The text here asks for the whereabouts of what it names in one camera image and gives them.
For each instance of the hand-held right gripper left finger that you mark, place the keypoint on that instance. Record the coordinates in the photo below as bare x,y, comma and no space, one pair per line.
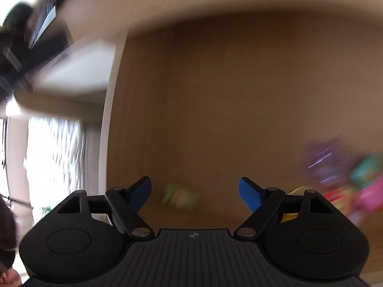
139,195

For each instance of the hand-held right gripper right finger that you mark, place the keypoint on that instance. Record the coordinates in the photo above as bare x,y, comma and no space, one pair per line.
250,194

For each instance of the green toy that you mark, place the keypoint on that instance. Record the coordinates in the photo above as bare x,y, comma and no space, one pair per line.
179,198

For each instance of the purple toy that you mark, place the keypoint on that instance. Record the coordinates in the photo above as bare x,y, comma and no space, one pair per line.
324,161

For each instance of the wide white-front wooden drawer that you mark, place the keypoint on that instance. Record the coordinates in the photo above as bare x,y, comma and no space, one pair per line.
209,95

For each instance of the teal and pink toy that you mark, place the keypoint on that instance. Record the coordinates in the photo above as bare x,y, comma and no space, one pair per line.
368,185

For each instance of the person's left forearm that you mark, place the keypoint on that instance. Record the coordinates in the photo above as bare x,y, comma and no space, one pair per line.
6,236

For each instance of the narrow white-front drawer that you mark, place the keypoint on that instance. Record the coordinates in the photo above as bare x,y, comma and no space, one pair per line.
77,65

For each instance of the white curtain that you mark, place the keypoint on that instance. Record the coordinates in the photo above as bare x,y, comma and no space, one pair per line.
54,161

